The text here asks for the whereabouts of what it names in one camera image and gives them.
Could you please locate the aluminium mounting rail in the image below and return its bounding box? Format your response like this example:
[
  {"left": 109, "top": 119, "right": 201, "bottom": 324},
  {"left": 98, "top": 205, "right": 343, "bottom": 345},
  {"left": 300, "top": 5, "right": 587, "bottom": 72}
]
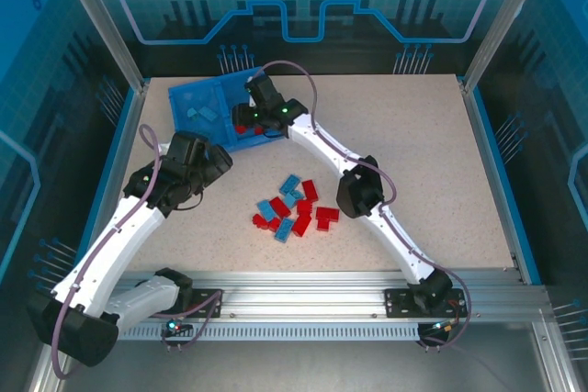
[{"left": 109, "top": 270, "right": 552, "bottom": 319}]

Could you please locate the slotted grey cable tray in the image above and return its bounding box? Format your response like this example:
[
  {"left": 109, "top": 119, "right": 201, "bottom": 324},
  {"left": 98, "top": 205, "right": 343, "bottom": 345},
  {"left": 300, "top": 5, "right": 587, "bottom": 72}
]
[{"left": 114, "top": 322, "right": 424, "bottom": 342}]

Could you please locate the aluminium and blue side rail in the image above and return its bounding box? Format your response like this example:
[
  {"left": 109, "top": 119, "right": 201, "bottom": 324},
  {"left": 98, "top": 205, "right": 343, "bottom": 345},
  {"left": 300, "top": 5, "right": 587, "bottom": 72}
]
[
  {"left": 458, "top": 74, "right": 543, "bottom": 286},
  {"left": 75, "top": 82, "right": 151, "bottom": 286}
]

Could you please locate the small LED circuit board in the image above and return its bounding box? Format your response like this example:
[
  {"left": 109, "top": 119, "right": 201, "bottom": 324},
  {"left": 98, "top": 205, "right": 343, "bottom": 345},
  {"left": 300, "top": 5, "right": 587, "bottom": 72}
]
[
  {"left": 163, "top": 318, "right": 194, "bottom": 339},
  {"left": 420, "top": 320, "right": 463, "bottom": 337}
]

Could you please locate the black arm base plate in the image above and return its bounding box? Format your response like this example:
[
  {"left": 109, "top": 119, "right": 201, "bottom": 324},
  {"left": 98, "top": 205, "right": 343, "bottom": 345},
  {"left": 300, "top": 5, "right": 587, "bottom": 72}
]
[
  {"left": 140, "top": 288, "right": 226, "bottom": 319},
  {"left": 384, "top": 287, "right": 465, "bottom": 319}
]

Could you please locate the blue two-compartment plastic bin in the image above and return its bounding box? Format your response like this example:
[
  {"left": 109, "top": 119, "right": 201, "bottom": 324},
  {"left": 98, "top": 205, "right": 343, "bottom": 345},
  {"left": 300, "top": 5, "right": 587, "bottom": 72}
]
[{"left": 167, "top": 66, "right": 277, "bottom": 154}]

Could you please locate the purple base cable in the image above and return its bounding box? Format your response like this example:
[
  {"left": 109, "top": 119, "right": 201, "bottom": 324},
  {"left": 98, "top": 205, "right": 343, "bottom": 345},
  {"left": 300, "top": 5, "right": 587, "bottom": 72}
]
[
  {"left": 420, "top": 281, "right": 474, "bottom": 353},
  {"left": 149, "top": 289, "right": 226, "bottom": 353}
]

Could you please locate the aluminium frame post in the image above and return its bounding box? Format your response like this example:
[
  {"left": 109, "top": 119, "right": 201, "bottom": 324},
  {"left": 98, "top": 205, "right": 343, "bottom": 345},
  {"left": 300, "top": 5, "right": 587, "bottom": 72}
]
[
  {"left": 460, "top": 0, "right": 558, "bottom": 95},
  {"left": 49, "top": 0, "right": 151, "bottom": 95}
]

